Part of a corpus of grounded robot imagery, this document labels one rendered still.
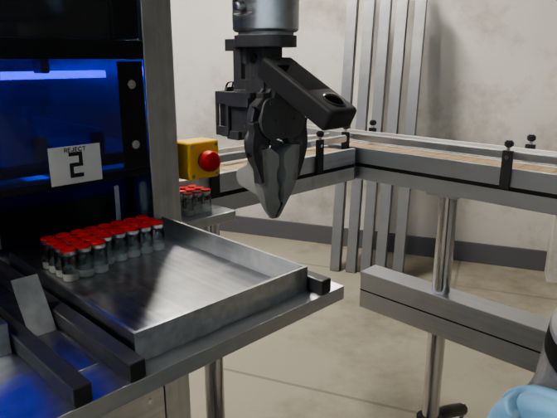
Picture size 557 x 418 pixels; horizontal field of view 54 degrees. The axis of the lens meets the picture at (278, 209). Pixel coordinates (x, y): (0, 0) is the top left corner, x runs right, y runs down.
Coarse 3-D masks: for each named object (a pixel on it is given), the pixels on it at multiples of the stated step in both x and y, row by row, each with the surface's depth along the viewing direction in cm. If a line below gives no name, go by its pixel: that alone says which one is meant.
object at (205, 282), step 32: (160, 256) 85; (192, 256) 85; (224, 256) 84; (256, 256) 79; (64, 288) 66; (96, 288) 74; (128, 288) 74; (160, 288) 74; (192, 288) 74; (224, 288) 74; (256, 288) 66; (288, 288) 70; (96, 320) 60; (128, 320) 65; (160, 320) 65; (192, 320) 60; (224, 320) 63; (160, 352) 57
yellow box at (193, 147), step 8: (184, 144) 101; (192, 144) 101; (200, 144) 102; (208, 144) 103; (216, 144) 105; (184, 152) 101; (192, 152) 101; (200, 152) 102; (216, 152) 105; (184, 160) 102; (192, 160) 101; (184, 168) 102; (192, 168) 102; (200, 168) 103; (184, 176) 103; (192, 176) 102; (200, 176) 103; (208, 176) 105
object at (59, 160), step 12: (84, 144) 86; (96, 144) 88; (48, 156) 83; (60, 156) 84; (72, 156) 85; (84, 156) 87; (96, 156) 88; (60, 168) 84; (84, 168) 87; (96, 168) 89; (60, 180) 85; (72, 180) 86; (84, 180) 87
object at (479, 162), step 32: (384, 160) 152; (416, 160) 144; (448, 160) 138; (480, 160) 139; (512, 160) 126; (544, 160) 124; (448, 192) 140; (480, 192) 134; (512, 192) 128; (544, 192) 123
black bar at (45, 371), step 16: (16, 320) 61; (16, 336) 57; (32, 336) 57; (32, 352) 54; (48, 352) 54; (48, 368) 51; (64, 368) 51; (64, 384) 49; (80, 384) 49; (80, 400) 49
